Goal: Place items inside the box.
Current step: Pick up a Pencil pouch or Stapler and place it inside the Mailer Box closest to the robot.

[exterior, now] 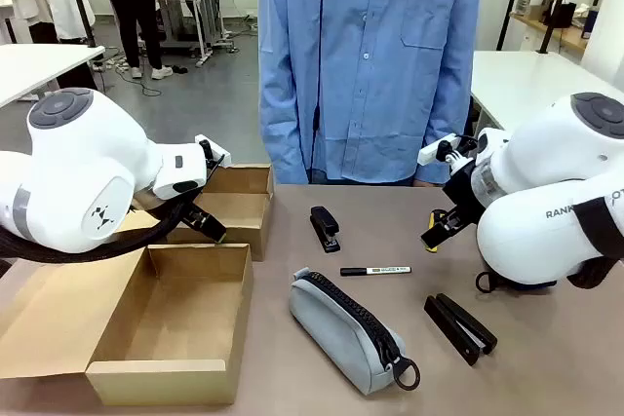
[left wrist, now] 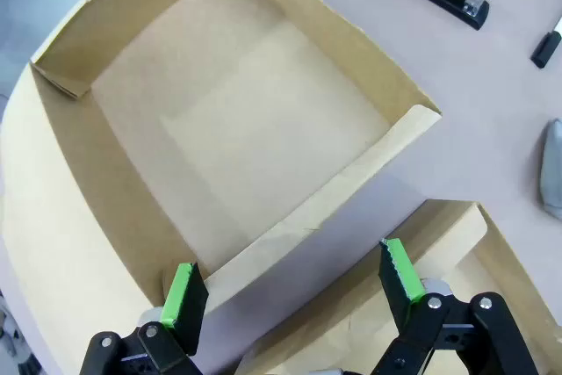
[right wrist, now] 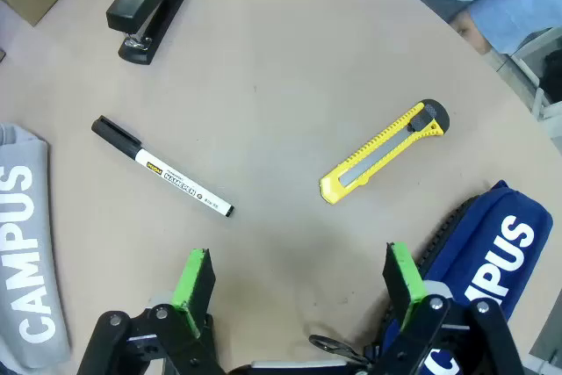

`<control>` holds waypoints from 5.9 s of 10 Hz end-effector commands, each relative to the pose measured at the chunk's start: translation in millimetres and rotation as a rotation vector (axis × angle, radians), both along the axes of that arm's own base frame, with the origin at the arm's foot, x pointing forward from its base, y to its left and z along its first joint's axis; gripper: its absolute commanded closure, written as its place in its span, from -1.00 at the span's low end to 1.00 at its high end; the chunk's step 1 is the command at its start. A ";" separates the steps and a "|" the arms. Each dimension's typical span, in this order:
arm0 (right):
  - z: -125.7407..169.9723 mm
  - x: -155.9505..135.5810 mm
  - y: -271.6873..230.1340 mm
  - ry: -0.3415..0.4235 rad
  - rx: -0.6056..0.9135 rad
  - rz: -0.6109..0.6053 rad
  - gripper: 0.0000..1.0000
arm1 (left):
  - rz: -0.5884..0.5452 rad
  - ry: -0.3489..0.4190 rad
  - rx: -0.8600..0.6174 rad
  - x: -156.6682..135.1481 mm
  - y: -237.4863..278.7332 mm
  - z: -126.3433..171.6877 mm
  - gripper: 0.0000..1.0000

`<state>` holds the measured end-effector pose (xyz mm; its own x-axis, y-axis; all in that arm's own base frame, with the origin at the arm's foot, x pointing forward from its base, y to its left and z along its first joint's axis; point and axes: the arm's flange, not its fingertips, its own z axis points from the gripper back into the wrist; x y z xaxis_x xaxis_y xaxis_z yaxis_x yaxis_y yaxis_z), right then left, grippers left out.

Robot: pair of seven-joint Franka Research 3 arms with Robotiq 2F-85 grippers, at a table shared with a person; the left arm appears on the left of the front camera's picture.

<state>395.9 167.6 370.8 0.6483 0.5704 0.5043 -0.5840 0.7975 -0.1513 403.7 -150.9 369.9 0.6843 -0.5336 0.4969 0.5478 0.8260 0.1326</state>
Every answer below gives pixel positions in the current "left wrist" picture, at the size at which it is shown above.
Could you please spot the white marker with black cap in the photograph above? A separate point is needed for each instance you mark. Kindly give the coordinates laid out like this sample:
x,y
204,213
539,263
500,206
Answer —
x,y
544,48

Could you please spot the cardboard box holding grey case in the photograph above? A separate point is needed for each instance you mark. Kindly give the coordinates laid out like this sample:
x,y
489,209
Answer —
x,y
448,225

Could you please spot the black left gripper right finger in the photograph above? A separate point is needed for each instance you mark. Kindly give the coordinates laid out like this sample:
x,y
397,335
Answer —
x,y
401,287

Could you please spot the cardboard box holding navy case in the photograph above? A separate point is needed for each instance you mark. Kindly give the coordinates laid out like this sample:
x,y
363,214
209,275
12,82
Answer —
x,y
241,129

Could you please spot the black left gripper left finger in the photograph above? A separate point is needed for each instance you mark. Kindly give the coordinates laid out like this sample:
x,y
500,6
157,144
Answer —
x,y
184,305

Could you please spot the grey zipper pencil case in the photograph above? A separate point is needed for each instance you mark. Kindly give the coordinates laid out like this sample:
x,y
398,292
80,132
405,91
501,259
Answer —
x,y
554,173

